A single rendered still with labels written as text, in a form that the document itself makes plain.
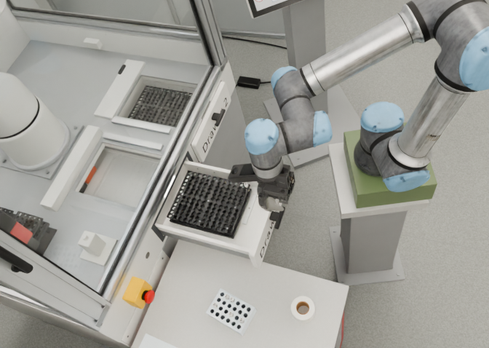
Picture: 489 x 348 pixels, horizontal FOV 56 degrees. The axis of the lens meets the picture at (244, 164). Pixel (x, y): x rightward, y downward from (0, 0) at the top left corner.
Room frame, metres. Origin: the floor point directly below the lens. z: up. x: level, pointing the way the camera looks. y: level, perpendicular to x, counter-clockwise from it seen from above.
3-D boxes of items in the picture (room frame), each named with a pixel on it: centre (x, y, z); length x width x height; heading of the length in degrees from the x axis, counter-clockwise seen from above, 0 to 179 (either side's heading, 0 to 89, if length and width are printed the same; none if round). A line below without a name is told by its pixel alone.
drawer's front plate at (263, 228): (0.63, -0.02, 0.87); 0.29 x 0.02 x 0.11; 145
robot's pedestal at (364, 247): (0.73, -0.42, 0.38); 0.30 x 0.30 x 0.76; 78
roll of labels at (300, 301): (0.36, -0.03, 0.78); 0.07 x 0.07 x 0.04
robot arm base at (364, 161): (0.73, -0.42, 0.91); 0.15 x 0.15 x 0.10
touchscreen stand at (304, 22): (1.55, -0.46, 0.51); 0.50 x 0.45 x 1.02; 3
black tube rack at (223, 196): (0.75, 0.14, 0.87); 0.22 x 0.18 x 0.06; 55
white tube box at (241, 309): (0.42, 0.17, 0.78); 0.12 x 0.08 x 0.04; 44
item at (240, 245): (0.75, 0.15, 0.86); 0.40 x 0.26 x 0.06; 55
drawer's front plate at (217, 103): (1.07, 0.06, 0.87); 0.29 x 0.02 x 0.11; 145
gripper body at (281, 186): (0.60, -0.06, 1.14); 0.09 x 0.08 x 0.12; 55
